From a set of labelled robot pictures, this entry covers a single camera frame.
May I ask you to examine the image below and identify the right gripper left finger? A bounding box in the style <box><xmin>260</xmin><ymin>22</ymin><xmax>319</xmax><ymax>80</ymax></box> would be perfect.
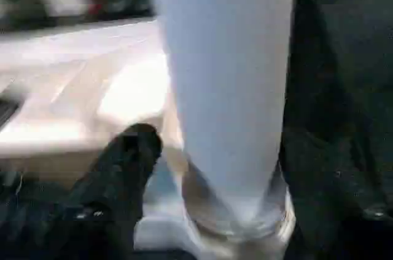
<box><xmin>37</xmin><ymin>124</ymin><xmax>164</xmax><ymax>260</ymax></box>

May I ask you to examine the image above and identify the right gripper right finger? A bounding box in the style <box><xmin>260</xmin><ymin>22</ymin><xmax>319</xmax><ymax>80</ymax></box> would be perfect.
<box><xmin>280</xmin><ymin>130</ymin><xmax>393</xmax><ymax>260</ymax></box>

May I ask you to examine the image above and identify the white plastic table top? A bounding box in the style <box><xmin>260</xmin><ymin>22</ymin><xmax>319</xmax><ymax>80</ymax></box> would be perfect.
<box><xmin>0</xmin><ymin>17</ymin><xmax>203</xmax><ymax>254</ymax></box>

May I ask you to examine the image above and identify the white plastic table leg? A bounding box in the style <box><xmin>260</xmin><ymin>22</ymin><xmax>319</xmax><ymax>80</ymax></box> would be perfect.
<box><xmin>145</xmin><ymin>0</ymin><xmax>298</xmax><ymax>260</ymax></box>

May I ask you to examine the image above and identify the black work mat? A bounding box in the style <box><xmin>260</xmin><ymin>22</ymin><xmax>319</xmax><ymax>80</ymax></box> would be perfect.
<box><xmin>280</xmin><ymin>0</ymin><xmax>393</xmax><ymax>211</ymax></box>

